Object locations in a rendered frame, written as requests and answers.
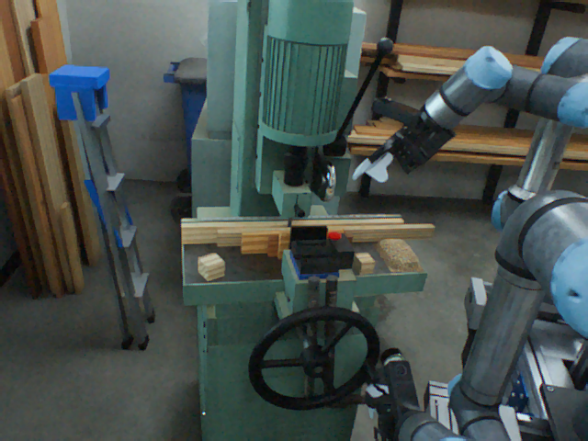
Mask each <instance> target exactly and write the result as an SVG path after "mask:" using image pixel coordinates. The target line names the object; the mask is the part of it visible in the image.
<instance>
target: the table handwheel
mask: <svg viewBox="0 0 588 441"><path fill-rule="evenodd" d="M317 321H339V322H345V324H344V325H343V326H342V327H341V328H340V329H339V331H338V332H336V334H335V335H334V336H333V337H332V338H331V339H330V340H329V341H328V343H327V344H326V345H325V346H322V345H319V344H318V341H316V338H314V337H309V336H308V335H307V334H306V333H307V331H306V330H307V325H303V324H306V323H309V322H317ZM352 326H355V327H356V328H358V329H359V330H360V331H361V332H362V333H363V335H364V336H365V338H366V341H367V356H366V360H367V358H370V360H371V362H372V363H373V365H374V366H375V367H376V365H377V363H378V359H379V338H378V334H377V332H376V330H375V328H374V326H373V325H372V324H371V323H370V322H369V321H368V320H367V319H366V318H365V317H364V316H362V315H360V314H359V313H357V312H354V311H352V310H349V309H347V308H343V307H335V306H319V307H311V308H308V309H304V311H299V312H295V313H293V314H290V315H289V316H287V317H285V318H283V319H282V320H280V321H279V322H276V323H274V324H273V325H272V326H270V327H269V328H268V329H267V330H266V331H265V333H264V334H263V335H262V336H261V338H260V339H259V340H258V342H257V343H256V345H254V347H253V349H252V352H251V354H250V357H249V362H248V377H249V379H250V382H251V385H253V388H254V390H255V391H256V393H257V394H258V395H259V396H260V397H261V398H262V399H263V400H265V401H267V402H268V403H270V404H272V405H276V406H277V407H281V408H284V409H290V410H311V409H317V408H322V407H325V406H328V405H331V404H333V403H336V402H338V401H341V400H343V399H345V398H347V397H348V396H350V395H351V394H353V393H354V392H355V391H357V390H358V389H359V388H360V387H361V385H363V384H364V383H365V382H366V381H367V380H368V374H367V371H366V368H365V364H363V366H362V368H360V369H359V370H358V371H357V373H356V374H355V375H354V376H353V377H352V378H351V379H350V380H348V381H347V382H346V383H344V385H343V386H341V387H340V388H337V389H335V388H334V385H333V383H332V382H331V380H330V378H329V376H328V374H327V373H328V372H329V370H330V369H331V366H332V364H331V361H330V359H329V356H328V353H329V352H330V351H331V350H332V349H333V347H334V346H335V345H336V344H338V343H339V341H340V340H341V339H342V338H343V337H344V336H345V335H346V334H347V332H348V331H349V330H350V329H351V328H352ZM295 327H296V330H298V334H299V337H300V342H301V345H302V348H303V351H302V352H301V354H300V358H294V359H284V360H266V361H263V360H264V356H265V354H266V352H267V350H268V349H269V347H270V346H271V345H272V344H273V343H274V342H276V341H277V340H278V339H279V338H280V337H281V336H283V335H284V334H286V333H288V331H290V330H291V329H293V328H295ZM288 367H303V370H304V373H305V374H306V375H307V376H308V377H310V378H322V380H323V382H324V384H325V386H326V388H327V390H328V391H329V392H327V393H324V394H322V395H317V396H312V397H303V398H299V397H289V396H285V395H282V394H280V393H278V392H276V391H274V390H271V389H270V388H269V387H268V386H267V384H266V382H265V381H264V378H263V375H262V368H288Z"/></svg>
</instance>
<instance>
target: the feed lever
mask: <svg viewBox="0 0 588 441"><path fill-rule="evenodd" d="M393 49H394V45H393V42H392V41H391V39H390V38H382V39H380V40H379V41H378V43H377V52H378V55H377V57H376V59H375V61H374V62H373V64H372V66H371V68H370V70H369V72H368V74H367V78H366V80H365V82H364V84H363V85H362V87H361V89H359V90H360V91H358V93H357V95H356V98H355V100H354V102H353V105H352V107H351V108H350V110H349V112H348V114H347V116H346V118H345V121H344V122H343V124H342V126H341V129H340V130H339V132H338V134H337V135H335V140H334V141H332V142H330V143H328V144H324V145H323V153H324V155H325V156H326V157H343V156H344V155H345V151H346V139H345V136H344V133H345V130H346V127H347V125H348V123H349V121H350V119H351V118H352V117H353V115H354V113H355V111H356V108H357V106H359V104H360V101H361V99H362V97H363V96H364V94H365V93H366V91H367V89H368V86H369V84H370V82H371V80H372V78H373V76H374V73H375V72H376V71H377V69H378V67H379V64H380V62H381V60H382V58H383V56H387V55H390V54H391V53H392V51H393Z"/></svg>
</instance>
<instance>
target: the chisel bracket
mask: <svg viewBox="0 0 588 441"><path fill-rule="evenodd" d="M284 172H285V170H275V171H274V172H273V182H272V196H273V199H274V200H275V203H276V205H277V209H279V213H280V216H281V218H283V219H285V218H298V210H297V209H295V207H294V205H295V204H299V205H300V208H301V209H304V211H305V213H306V215H305V217H304V218H308V217H309V211H310V203H311V191H310V189H309V188H308V186H307V184H306V182H305V180H304V184H303V185H302V186H298V187H293V186H289V185H286V184H285V183H284Z"/></svg>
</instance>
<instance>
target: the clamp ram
mask: <svg viewBox="0 0 588 441"><path fill-rule="evenodd" d="M327 232H328V228H327V226H326V225H322V226H291V227H290V236H289V245H288V249H289V250H291V242H292V241H296V240H299V241H306V240H326V238H327Z"/></svg>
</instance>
